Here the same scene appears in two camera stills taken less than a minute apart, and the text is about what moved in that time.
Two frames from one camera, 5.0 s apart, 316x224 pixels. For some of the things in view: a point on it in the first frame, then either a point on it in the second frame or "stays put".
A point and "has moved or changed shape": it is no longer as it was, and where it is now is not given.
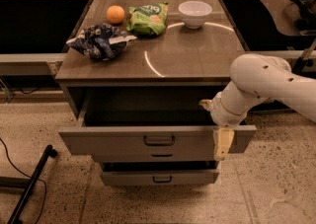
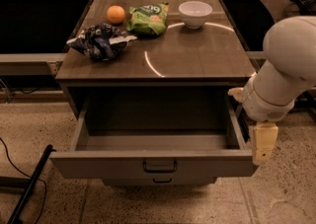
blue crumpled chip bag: (101, 40) stays put
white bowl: (195, 13) stays put
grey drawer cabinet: (135, 73) stays put
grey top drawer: (151, 120) has moved or changed shape
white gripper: (221, 113) -> (264, 107)
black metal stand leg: (28, 183) stays put
